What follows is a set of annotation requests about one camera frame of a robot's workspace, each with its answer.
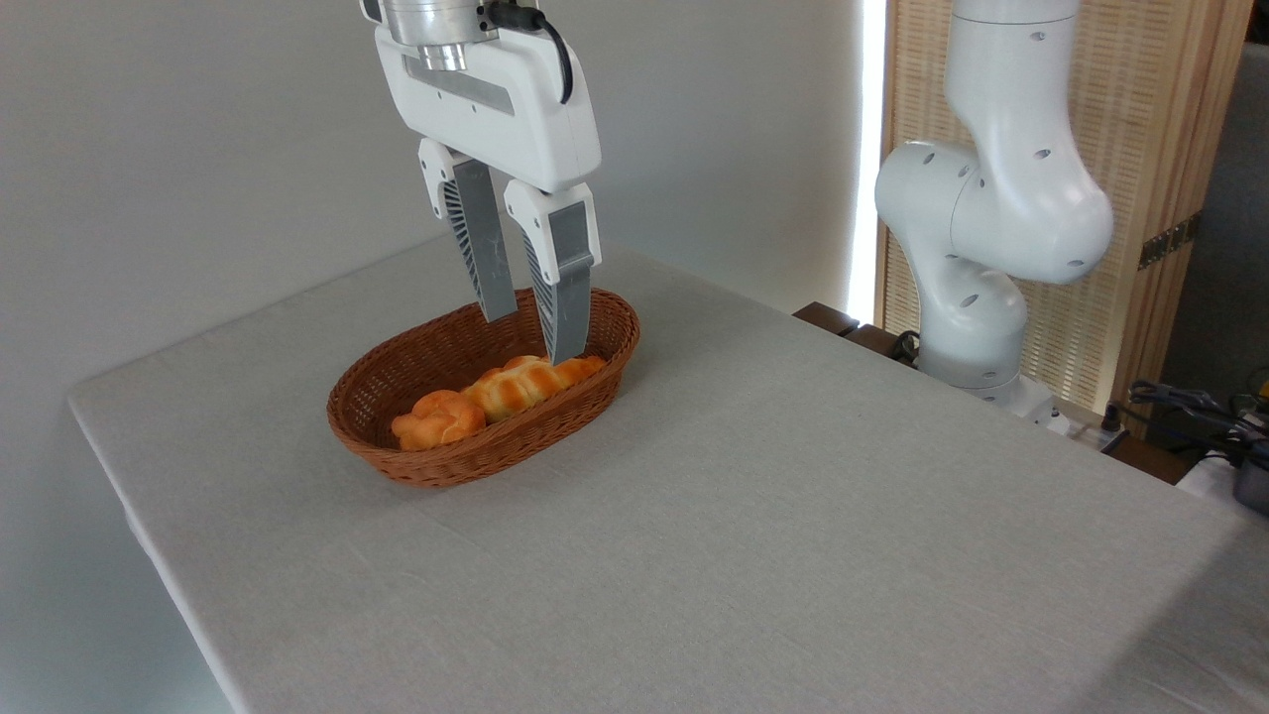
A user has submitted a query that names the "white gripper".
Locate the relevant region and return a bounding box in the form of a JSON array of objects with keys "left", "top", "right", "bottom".
[{"left": 373, "top": 22, "right": 604, "bottom": 367}]

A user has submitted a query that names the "long braided bread loaf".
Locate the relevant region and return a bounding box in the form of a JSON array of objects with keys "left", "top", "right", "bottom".
[{"left": 460, "top": 354, "right": 609, "bottom": 425}]

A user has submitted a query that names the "brown oval wicker basket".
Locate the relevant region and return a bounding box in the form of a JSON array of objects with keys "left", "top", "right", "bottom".
[{"left": 326, "top": 288, "right": 641, "bottom": 488}]

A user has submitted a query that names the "small knotted bread roll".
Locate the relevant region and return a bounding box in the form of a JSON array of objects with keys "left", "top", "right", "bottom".
[{"left": 390, "top": 389, "right": 488, "bottom": 453}]

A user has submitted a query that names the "dark wooden robot stand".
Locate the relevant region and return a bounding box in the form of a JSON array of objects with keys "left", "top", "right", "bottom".
[{"left": 793, "top": 301, "right": 1196, "bottom": 487}]

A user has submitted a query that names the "grey tablecloth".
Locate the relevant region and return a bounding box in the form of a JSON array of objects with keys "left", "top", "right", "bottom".
[{"left": 67, "top": 233, "right": 1269, "bottom": 714}]

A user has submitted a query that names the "white power strip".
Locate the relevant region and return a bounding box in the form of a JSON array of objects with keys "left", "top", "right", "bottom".
[{"left": 1049, "top": 409, "right": 1131, "bottom": 453}]

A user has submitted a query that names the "dark metal screen hinge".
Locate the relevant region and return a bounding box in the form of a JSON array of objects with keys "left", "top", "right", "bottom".
[{"left": 1137, "top": 211, "right": 1204, "bottom": 271}]

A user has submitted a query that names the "wooden bamboo folding screen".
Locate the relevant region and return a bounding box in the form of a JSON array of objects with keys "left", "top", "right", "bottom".
[{"left": 876, "top": 0, "right": 1256, "bottom": 417}]

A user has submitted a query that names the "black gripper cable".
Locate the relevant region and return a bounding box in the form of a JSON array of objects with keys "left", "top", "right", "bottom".
[{"left": 484, "top": 2, "right": 576, "bottom": 106}]

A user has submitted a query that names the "black cable bundle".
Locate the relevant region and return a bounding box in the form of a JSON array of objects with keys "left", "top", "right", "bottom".
[{"left": 1128, "top": 379, "right": 1269, "bottom": 467}]

